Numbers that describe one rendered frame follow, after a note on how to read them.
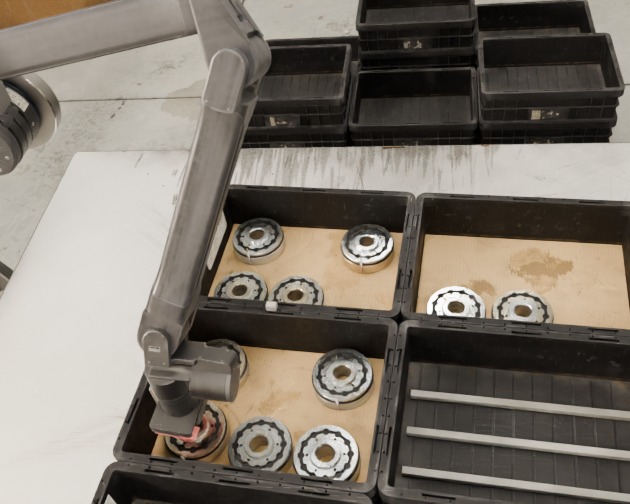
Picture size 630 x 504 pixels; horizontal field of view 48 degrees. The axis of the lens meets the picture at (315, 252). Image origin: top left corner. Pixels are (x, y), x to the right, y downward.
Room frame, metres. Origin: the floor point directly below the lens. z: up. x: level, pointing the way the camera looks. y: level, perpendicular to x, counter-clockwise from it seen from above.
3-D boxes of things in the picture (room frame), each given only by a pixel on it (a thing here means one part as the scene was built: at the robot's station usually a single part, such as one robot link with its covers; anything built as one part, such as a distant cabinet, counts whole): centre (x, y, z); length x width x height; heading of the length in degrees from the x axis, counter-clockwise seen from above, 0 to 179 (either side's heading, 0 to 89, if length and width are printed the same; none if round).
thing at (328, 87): (1.96, -0.01, 0.37); 0.40 x 0.30 x 0.45; 76
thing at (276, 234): (1.00, 0.11, 0.86); 0.10 x 0.10 x 0.01
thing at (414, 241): (0.77, -0.35, 0.92); 0.40 x 0.30 x 0.02; 72
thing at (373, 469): (0.61, 0.12, 0.92); 0.40 x 0.30 x 0.02; 72
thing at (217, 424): (0.60, 0.24, 0.86); 0.10 x 0.10 x 0.01
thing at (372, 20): (2.25, -0.50, 0.37); 0.40 x 0.30 x 0.45; 76
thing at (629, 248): (0.77, -0.35, 0.87); 0.40 x 0.30 x 0.11; 72
